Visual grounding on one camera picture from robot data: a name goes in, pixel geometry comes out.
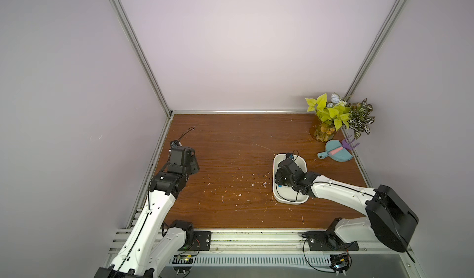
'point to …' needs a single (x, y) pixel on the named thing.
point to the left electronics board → (182, 263)
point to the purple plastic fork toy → (346, 144)
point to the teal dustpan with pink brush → (335, 151)
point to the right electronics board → (340, 262)
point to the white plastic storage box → (285, 194)
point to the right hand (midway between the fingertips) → (277, 172)
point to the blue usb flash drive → (279, 185)
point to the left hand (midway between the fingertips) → (191, 159)
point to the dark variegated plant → (360, 118)
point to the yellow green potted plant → (331, 115)
